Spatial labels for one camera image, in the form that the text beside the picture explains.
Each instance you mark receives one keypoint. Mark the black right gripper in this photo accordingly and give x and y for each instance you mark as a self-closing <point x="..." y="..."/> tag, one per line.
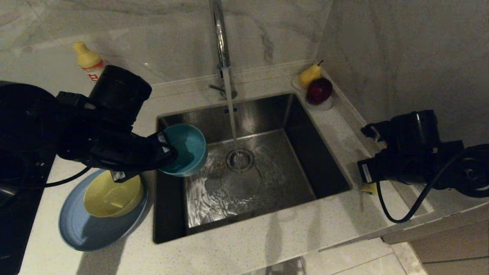
<point x="386" y="170"/>

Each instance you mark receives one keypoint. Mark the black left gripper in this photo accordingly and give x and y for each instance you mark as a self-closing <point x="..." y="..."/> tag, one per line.
<point x="130" y="154"/>

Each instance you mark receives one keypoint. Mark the teal bowl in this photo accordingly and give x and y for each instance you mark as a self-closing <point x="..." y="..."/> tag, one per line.
<point x="189" y="149"/>

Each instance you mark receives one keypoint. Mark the yellow sponge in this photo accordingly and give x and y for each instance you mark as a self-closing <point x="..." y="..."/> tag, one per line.
<point x="369" y="189"/>

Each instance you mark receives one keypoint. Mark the chrome kitchen faucet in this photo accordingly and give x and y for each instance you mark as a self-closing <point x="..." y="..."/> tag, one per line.
<point x="221" y="46"/>

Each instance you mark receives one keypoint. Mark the orange white dish soap bottle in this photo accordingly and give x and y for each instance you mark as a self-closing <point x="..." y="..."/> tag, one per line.
<point x="87" y="57"/>

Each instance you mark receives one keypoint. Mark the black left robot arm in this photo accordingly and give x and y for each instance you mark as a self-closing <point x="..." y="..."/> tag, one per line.
<point x="46" y="122"/>

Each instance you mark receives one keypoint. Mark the stainless steel sink basin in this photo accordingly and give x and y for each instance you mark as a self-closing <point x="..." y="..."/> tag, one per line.
<point x="275" y="183"/>

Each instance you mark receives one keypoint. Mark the running water stream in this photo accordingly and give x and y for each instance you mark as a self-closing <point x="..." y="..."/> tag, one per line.
<point x="230" y="114"/>

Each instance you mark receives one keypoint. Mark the round metal drain strainer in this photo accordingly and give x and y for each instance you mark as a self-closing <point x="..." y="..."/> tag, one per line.
<point x="240" y="160"/>

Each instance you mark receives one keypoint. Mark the yellow bowl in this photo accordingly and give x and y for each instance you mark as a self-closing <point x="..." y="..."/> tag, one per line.
<point x="112" y="198"/>

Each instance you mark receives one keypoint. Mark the small white fruit dish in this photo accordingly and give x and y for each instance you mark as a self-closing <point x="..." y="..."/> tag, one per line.
<point x="323" y="107"/>

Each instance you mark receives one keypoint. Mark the wooden cabinet front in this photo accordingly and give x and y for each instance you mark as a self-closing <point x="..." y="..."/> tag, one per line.
<point x="450" y="248"/>

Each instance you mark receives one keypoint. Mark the dark red apple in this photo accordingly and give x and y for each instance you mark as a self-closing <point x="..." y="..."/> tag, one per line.
<point x="318" y="91"/>

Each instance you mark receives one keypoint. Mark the blue plate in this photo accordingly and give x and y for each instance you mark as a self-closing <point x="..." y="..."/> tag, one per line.
<point x="88" y="233"/>

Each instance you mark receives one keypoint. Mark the yellow pear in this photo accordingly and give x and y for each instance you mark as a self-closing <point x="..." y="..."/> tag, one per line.
<point x="308" y="76"/>

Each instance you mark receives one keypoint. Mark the black induction cooktop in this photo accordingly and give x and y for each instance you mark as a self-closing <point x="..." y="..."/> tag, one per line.
<point x="15" y="229"/>

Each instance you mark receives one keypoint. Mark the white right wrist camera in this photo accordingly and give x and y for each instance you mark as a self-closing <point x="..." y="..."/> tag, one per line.
<point x="367" y="173"/>

